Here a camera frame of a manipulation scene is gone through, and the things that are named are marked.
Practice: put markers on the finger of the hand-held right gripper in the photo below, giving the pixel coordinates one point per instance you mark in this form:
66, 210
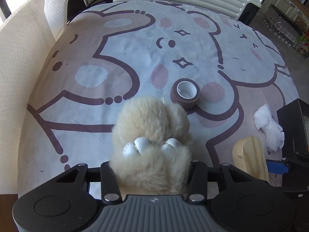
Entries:
277, 167
297, 189

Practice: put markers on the pack of water bottles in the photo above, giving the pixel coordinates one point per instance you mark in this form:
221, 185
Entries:
282, 25

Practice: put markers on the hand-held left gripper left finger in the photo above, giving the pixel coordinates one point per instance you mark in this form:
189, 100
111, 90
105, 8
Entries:
108, 181

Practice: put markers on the beige fluffy plush toy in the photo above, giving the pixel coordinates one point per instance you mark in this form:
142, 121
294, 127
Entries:
152, 125

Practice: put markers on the bear printed blanket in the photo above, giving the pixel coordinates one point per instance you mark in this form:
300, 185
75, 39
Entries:
120, 60

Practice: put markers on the green carton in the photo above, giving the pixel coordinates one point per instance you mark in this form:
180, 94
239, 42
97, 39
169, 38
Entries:
303, 43

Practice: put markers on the white foam sheet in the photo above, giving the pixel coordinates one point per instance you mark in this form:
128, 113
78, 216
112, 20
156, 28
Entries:
56, 7

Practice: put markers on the brown tape roll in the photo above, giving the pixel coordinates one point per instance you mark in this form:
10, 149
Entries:
184, 94

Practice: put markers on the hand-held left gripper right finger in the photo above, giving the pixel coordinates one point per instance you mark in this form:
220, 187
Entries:
198, 181

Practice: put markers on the black cardboard box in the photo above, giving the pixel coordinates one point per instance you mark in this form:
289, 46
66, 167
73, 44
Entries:
294, 125

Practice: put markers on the white paper towel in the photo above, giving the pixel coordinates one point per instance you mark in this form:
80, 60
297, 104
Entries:
21, 89

